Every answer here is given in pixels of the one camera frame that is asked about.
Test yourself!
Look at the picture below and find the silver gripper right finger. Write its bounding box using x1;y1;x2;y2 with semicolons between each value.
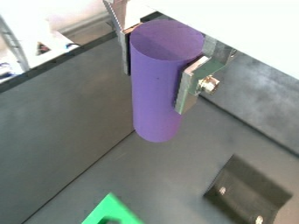
173;35;239;115

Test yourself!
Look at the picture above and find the purple cylinder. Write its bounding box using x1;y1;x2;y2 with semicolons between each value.
129;19;203;143

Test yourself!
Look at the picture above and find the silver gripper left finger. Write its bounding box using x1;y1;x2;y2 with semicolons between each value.
102;0;139;75

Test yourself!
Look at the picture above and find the black curved cradle stand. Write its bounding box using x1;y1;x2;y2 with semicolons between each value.
203;154;292;224

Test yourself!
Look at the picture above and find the green shape sorter board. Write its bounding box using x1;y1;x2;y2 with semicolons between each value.
80;192;145;224

